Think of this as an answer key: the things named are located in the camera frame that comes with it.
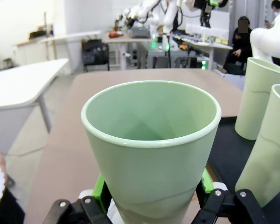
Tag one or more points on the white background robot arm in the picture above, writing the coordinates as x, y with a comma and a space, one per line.
140, 9
169, 16

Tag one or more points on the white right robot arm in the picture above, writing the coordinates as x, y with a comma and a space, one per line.
266, 39

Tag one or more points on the person with face mask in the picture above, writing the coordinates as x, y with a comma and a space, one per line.
276, 5

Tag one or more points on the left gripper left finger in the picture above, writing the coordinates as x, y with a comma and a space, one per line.
88, 210

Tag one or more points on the black storage crate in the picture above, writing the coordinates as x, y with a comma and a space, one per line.
95, 56

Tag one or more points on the large white rounded table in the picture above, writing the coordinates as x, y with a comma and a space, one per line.
18, 79

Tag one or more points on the white screen panel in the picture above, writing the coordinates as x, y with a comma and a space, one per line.
214, 23

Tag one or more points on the grey metal cabinet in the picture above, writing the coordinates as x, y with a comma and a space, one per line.
158, 56

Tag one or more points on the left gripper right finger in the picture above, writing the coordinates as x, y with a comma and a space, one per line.
224, 205

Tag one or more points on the beige desk with white legs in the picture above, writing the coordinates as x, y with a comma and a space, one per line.
121, 39

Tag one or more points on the long white bench table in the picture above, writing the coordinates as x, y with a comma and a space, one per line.
60, 37

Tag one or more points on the black plastic serving tray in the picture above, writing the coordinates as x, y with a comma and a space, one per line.
226, 151

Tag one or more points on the seated person in black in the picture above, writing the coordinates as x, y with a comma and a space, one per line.
240, 46

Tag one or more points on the cluttered white work desk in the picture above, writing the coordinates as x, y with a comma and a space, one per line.
200, 44

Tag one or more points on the pale green plastic cup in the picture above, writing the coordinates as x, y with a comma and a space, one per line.
154, 175
254, 105
266, 158

